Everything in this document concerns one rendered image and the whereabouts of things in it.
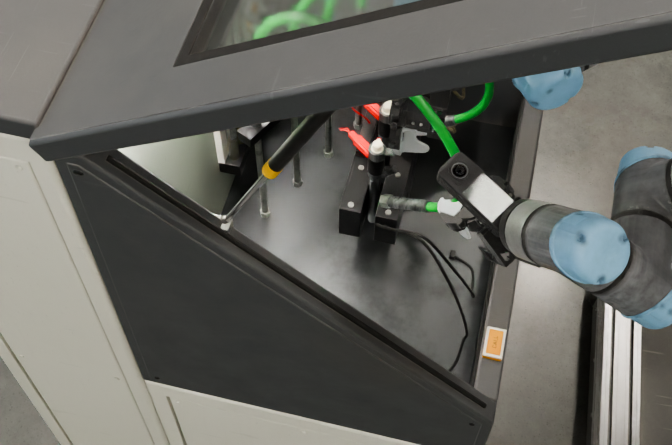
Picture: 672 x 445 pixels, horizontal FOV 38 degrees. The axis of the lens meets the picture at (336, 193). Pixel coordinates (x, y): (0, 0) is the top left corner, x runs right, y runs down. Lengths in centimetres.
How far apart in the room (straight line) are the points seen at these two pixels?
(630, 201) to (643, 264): 10
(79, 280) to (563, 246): 69
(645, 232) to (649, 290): 7
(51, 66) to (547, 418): 174
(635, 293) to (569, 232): 12
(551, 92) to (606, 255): 24
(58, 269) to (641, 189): 79
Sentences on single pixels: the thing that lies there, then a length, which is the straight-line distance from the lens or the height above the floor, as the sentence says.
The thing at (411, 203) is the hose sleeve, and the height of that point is 115.
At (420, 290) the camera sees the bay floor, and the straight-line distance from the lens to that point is 171.
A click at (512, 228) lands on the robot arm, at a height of 136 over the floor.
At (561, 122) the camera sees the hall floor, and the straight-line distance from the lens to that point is 304.
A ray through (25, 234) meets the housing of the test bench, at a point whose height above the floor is 123.
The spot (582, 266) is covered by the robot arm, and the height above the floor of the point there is 144.
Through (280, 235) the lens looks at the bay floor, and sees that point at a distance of 176.
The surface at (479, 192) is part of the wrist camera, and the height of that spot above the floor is 133.
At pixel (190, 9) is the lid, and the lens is 108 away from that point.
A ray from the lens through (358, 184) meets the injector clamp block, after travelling 164.
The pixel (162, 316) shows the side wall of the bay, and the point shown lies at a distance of 143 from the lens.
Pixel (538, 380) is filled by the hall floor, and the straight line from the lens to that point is 259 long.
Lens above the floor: 234
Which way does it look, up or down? 56 degrees down
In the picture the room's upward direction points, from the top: straight up
